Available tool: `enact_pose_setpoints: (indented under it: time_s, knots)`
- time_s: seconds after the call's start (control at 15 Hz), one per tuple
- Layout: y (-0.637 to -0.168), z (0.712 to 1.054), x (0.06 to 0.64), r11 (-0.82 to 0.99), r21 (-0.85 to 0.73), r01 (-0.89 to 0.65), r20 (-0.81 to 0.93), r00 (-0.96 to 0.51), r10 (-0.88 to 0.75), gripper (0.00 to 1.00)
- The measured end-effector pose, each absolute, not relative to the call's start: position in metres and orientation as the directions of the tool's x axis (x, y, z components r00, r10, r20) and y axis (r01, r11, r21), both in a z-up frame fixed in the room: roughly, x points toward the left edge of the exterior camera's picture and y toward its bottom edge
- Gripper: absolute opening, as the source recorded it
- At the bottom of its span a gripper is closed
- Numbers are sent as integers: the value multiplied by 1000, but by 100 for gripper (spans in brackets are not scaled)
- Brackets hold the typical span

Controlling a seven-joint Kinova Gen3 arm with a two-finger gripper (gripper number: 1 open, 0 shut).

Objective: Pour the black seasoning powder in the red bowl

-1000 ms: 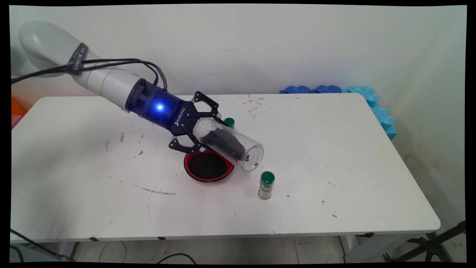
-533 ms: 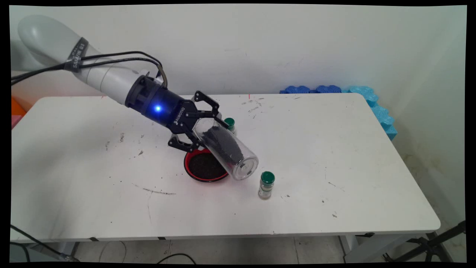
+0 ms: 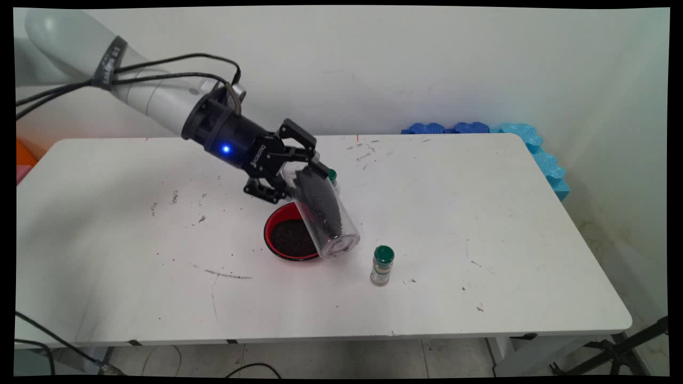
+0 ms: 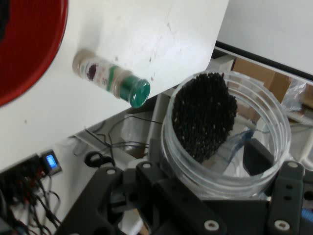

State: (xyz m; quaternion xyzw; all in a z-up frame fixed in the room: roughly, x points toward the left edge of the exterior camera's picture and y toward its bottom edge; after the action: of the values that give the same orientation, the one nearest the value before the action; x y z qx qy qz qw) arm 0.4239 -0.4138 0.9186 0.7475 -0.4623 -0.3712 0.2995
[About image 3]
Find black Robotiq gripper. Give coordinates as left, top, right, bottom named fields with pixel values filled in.
left=181, top=88, right=330, bottom=205

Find tall clear jar black granules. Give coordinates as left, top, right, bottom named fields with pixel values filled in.
left=279, top=162, right=361, bottom=259

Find red bowl black rim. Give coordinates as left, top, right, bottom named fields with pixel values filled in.
left=264, top=202, right=321, bottom=262

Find black granule pile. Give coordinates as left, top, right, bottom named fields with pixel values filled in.
left=271, top=219, right=318, bottom=258

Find orange foam block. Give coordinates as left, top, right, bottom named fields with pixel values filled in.
left=16, top=138, right=39, bottom=167

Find light blue foam mat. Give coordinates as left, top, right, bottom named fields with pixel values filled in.
left=491, top=123, right=570, bottom=202

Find white table leg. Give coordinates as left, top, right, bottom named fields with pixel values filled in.
left=75, top=347, right=114, bottom=374

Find black tripod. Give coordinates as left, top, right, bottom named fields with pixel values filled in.
left=550, top=316, right=669, bottom=377

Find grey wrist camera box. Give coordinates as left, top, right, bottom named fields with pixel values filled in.
left=227, top=80, right=248, bottom=105

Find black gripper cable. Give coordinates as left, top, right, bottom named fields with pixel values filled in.
left=16, top=72, right=235, bottom=121

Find black camera cable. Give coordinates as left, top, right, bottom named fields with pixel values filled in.
left=16, top=52, right=242, bottom=107

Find black floor cable loop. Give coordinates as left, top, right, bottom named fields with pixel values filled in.
left=224, top=363, right=282, bottom=378

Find black velcro cable strap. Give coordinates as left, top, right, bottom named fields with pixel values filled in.
left=92, top=36, right=129, bottom=90

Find black hanging robot cable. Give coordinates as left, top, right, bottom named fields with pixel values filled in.
left=15, top=311, right=123, bottom=374

